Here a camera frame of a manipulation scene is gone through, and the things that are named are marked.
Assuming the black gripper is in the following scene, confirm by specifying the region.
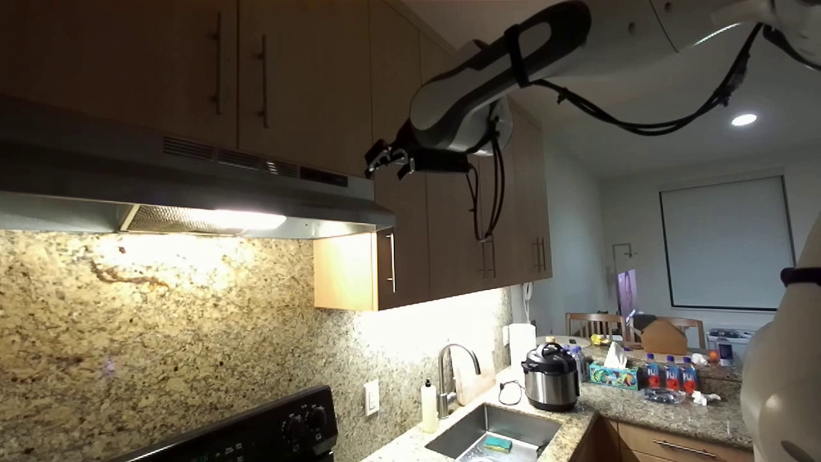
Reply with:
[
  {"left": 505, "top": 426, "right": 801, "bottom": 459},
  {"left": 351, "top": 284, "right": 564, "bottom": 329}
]
[{"left": 365, "top": 137, "right": 431, "bottom": 181}]

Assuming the black electric stove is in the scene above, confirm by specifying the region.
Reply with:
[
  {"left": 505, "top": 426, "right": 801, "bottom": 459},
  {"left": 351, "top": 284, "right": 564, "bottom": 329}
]
[{"left": 125, "top": 384, "right": 341, "bottom": 462}]

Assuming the wood cabinet door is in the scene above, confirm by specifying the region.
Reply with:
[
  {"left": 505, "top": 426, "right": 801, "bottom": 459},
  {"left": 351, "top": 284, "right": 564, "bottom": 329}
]
[
  {"left": 0, "top": 0, "right": 242, "bottom": 154},
  {"left": 237, "top": 0, "right": 377, "bottom": 180}
]

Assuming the range hood light panel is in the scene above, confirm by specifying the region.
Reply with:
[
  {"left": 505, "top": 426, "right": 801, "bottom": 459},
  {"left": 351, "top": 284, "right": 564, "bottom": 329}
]
[{"left": 170, "top": 205, "right": 290, "bottom": 236}]

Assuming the stainless steel range hood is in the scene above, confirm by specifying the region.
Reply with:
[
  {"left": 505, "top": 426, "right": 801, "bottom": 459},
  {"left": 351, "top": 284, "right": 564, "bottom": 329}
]
[{"left": 0, "top": 90, "right": 397, "bottom": 241}]

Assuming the white paper towel roll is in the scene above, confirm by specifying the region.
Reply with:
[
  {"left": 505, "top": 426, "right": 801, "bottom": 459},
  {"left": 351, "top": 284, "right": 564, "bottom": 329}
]
[{"left": 508, "top": 321, "right": 542, "bottom": 371}]

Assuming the chrome kitchen faucet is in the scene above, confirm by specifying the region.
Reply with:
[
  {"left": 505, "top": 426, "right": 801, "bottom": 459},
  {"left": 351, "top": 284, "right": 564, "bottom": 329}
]
[{"left": 436, "top": 340, "right": 485, "bottom": 420}]

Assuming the white soap bottle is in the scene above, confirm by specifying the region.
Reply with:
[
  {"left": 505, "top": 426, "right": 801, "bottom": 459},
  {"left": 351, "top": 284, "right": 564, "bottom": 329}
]
[{"left": 419, "top": 377, "right": 441, "bottom": 435}]

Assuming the slatted wood chair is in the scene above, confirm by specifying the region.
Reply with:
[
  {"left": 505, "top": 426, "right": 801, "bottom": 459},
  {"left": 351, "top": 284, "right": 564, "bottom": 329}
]
[{"left": 561, "top": 311, "right": 629, "bottom": 340}]

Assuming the steel black pressure cooker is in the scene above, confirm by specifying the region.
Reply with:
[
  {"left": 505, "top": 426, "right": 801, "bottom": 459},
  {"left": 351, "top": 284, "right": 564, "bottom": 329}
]
[{"left": 518, "top": 338, "right": 582, "bottom": 413}]

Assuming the stainless steel sink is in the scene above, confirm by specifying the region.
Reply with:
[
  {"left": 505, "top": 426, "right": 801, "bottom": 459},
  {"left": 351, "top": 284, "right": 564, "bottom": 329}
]
[{"left": 424, "top": 400, "right": 564, "bottom": 462}]

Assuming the green blue sponge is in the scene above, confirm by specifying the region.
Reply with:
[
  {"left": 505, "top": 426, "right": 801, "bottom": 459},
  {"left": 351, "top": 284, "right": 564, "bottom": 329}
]
[{"left": 479, "top": 431, "right": 515, "bottom": 456}]

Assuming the green tissue box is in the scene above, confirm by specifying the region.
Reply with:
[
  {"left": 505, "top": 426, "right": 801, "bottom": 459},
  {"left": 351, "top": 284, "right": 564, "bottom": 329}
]
[{"left": 587, "top": 335, "right": 641, "bottom": 390}]

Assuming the round backed wood chair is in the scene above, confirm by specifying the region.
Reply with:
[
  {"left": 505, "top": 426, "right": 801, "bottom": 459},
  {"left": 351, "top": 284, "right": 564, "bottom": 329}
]
[{"left": 638, "top": 314, "right": 709, "bottom": 358}]

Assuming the white projector screen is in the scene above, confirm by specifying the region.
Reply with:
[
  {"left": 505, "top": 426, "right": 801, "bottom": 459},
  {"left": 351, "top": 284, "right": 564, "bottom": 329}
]
[{"left": 656, "top": 175, "right": 799, "bottom": 313}]

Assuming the small blue package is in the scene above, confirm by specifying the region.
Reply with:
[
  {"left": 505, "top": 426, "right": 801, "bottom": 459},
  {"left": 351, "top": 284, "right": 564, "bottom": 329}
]
[{"left": 705, "top": 329, "right": 739, "bottom": 368}]

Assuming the wood base cabinet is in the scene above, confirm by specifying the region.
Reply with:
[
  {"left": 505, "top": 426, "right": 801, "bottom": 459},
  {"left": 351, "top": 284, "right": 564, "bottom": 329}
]
[{"left": 570, "top": 409, "right": 758, "bottom": 462}]

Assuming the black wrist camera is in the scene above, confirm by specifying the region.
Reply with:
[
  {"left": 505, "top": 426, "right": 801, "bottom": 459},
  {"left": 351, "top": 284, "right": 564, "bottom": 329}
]
[{"left": 422, "top": 151, "right": 474, "bottom": 175}]

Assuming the tall wood wall cabinet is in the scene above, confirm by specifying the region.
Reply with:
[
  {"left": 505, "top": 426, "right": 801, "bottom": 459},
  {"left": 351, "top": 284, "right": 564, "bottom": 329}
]
[{"left": 310, "top": 0, "right": 554, "bottom": 313}]

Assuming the white wall outlet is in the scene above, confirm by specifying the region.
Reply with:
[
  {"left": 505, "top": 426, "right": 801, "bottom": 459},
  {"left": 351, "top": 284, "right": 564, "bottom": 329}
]
[{"left": 363, "top": 377, "right": 382, "bottom": 420}]

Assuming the purple wall hanging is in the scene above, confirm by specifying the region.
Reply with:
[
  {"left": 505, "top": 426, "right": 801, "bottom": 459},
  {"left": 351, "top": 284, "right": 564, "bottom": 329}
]
[{"left": 615, "top": 266, "right": 641, "bottom": 321}]

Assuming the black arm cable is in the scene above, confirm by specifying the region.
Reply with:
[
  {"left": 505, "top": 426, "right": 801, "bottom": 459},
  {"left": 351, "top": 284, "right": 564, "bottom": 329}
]
[{"left": 465, "top": 22, "right": 821, "bottom": 244}]

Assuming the black velcro arm strap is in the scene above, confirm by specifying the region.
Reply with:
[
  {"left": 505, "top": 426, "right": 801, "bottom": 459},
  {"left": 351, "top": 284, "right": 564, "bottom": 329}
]
[{"left": 780, "top": 263, "right": 821, "bottom": 289}]

